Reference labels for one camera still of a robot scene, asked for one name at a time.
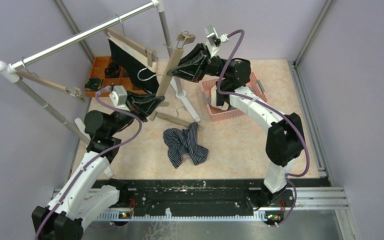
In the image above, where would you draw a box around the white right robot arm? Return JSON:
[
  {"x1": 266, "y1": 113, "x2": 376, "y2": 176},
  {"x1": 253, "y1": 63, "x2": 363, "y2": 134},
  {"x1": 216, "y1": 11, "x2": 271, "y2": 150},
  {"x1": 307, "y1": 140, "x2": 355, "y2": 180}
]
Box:
[{"x1": 167, "y1": 43, "x2": 308, "y2": 206}]

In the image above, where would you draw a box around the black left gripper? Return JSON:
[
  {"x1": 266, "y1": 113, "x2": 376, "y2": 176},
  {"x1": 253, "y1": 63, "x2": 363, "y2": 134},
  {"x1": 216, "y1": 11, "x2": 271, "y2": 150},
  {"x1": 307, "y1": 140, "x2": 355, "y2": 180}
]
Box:
[{"x1": 107, "y1": 89, "x2": 165, "y2": 136}]

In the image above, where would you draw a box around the silver clothes rack rail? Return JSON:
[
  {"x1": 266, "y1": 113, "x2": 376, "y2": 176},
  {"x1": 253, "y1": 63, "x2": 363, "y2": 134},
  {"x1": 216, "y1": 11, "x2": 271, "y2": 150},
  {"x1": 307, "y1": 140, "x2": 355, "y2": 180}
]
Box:
[{"x1": 0, "y1": 0, "x2": 201, "y2": 147}]

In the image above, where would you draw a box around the orange wooden tray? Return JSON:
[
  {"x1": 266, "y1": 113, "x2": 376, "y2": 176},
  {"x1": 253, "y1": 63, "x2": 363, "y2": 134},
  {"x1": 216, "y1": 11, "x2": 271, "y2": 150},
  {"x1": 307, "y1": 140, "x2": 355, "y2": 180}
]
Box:
[{"x1": 84, "y1": 56, "x2": 146, "y2": 98}]

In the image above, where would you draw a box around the navy white striped underwear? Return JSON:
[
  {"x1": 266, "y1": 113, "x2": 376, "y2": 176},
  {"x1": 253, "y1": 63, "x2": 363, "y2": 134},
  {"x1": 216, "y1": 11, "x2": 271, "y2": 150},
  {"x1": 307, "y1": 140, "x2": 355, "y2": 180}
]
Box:
[{"x1": 163, "y1": 122, "x2": 209, "y2": 169}]

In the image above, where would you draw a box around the navy underwear beige waistband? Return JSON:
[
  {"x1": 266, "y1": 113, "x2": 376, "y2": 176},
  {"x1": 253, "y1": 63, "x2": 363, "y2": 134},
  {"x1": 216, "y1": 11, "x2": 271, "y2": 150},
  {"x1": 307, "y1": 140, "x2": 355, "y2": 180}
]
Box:
[{"x1": 207, "y1": 86, "x2": 235, "y2": 112}]

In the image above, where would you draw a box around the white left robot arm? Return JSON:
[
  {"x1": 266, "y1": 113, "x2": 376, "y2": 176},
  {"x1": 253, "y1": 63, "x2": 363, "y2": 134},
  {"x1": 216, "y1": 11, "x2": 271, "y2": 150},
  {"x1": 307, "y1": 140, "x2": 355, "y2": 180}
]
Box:
[{"x1": 31, "y1": 87, "x2": 165, "y2": 240}]

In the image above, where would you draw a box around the aluminium frame rail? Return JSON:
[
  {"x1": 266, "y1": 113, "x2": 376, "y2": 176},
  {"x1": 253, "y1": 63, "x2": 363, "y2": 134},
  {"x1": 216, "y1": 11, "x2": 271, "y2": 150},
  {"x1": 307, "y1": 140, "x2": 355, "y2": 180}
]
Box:
[{"x1": 47, "y1": 187, "x2": 350, "y2": 211}]

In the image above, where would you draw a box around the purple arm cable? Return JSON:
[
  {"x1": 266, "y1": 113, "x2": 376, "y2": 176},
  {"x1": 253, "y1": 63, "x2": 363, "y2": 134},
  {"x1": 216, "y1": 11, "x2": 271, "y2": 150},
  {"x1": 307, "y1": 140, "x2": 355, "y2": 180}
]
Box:
[
  {"x1": 34, "y1": 86, "x2": 143, "y2": 240},
  {"x1": 215, "y1": 29, "x2": 311, "y2": 228}
]

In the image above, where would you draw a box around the pink plastic basket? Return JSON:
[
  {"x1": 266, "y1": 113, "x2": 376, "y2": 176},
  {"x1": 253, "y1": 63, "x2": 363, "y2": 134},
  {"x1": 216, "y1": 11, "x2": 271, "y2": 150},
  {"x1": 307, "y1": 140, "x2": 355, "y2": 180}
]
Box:
[{"x1": 200, "y1": 71, "x2": 269, "y2": 122}]

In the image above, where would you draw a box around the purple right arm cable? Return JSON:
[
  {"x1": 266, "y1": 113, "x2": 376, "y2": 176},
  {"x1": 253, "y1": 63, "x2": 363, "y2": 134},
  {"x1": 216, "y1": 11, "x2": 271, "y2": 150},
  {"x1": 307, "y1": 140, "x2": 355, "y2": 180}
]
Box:
[{"x1": 215, "y1": 29, "x2": 311, "y2": 228}]

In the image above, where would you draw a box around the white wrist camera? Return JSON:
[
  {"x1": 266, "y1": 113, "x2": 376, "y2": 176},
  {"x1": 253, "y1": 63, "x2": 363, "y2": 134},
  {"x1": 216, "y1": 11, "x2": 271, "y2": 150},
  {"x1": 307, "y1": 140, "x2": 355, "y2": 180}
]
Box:
[
  {"x1": 204, "y1": 25, "x2": 229, "y2": 58},
  {"x1": 109, "y1": 85, "x2": 130, "y2": 112}
]

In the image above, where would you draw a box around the beige hanger of navy underwear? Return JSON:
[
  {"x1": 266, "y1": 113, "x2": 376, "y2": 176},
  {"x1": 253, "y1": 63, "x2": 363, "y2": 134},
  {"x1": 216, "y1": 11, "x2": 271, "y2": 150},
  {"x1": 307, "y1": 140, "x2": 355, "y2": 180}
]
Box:
[{"x1": 147, "y1": 106, "x2": 193, "y2": 127}]

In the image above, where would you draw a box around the beige hanger of black underwear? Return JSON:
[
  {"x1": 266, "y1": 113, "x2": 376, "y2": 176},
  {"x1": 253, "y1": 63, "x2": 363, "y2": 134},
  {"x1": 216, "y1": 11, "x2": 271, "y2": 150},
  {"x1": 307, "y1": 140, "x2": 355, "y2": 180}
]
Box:
[{"x1": 103, "y1": 27, "x2": 158, "y2": 72}]

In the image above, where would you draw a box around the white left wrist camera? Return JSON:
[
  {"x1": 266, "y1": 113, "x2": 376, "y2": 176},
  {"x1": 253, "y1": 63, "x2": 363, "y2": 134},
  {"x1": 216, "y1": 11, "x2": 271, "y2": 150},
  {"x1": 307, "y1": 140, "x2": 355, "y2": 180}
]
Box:
[{"x1": 109, "y1": 85, "x2": 130, "y2": 112}]

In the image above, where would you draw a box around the beige clip hanger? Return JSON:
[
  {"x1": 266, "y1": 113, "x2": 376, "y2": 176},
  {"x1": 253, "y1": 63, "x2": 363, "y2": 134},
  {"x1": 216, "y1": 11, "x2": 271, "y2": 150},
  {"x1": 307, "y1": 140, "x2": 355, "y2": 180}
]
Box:
[{"x1": 16, "y1": 71, "x2": 86, "y2": 102}]

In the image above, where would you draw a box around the black underwear beige waistband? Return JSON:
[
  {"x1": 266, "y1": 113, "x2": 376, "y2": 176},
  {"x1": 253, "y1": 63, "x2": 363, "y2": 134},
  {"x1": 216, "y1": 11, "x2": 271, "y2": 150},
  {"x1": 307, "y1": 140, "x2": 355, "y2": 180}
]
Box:
[{"x1": 108, "y1": 40, "x2": 159, "y2": 94}]

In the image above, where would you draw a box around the beige hanger of striped underwear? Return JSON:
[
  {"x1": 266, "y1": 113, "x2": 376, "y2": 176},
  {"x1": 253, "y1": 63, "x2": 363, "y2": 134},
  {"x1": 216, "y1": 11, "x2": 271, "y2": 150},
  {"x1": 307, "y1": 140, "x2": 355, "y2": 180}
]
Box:
[{"x1": 155, "y1": 30, "x2": 196, "y2": 111}]

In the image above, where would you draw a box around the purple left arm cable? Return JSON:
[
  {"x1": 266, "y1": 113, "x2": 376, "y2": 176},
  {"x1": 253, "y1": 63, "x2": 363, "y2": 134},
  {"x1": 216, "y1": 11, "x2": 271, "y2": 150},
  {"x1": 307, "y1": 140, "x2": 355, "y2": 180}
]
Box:
[{"x1": 34, "y1": 86, "x2": 143, "y2": 240}]

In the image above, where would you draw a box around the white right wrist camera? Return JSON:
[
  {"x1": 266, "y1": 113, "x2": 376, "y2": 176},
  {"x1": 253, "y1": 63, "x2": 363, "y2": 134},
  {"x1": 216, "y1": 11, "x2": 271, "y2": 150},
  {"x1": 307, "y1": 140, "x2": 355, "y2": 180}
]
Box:
[{"x1": 204, "y1": 25, "x2": 229, "y2": 58}]

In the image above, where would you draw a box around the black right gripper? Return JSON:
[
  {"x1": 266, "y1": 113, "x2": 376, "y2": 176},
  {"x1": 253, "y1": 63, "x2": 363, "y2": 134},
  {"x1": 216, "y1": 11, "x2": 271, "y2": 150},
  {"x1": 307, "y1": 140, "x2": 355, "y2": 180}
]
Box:
[{"x1": 165, "y1": 43, "x2": 229, "y2": 84}]

